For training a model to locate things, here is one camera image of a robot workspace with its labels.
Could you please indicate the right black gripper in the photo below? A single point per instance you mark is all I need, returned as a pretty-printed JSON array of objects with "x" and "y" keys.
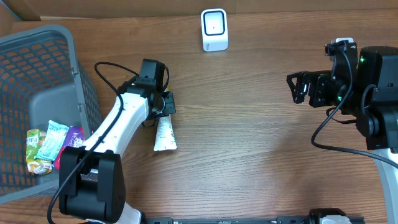
[{"x": 313, "y": 89}]

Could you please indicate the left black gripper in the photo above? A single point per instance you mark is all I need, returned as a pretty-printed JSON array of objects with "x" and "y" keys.
[{"x": 169, "y": 104}]

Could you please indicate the white tube gold cap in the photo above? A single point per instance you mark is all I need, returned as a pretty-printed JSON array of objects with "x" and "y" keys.
[{"x": 165, "y": 139}]

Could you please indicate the teal wet wipes pack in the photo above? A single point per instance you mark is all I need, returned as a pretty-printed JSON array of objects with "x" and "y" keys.
[{"x": 52, "y": 144}]

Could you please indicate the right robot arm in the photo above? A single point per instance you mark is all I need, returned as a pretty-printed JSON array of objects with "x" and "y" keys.
[{"x": 361, "y": 83}]

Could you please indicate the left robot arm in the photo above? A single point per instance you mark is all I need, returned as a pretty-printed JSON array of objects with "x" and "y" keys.
[{"x": 91, "y": 178}]

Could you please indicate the white barcode scanner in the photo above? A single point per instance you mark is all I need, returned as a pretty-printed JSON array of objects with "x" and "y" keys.
[{"x": 214, "y": 30}]

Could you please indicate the grey plastic mesh basket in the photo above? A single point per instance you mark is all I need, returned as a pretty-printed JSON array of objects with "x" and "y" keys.
[{"x": 41, "y": 80}]

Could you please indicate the green yellow snack pouch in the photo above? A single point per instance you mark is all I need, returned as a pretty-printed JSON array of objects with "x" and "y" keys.
[{"x": 34, "y": 141}]

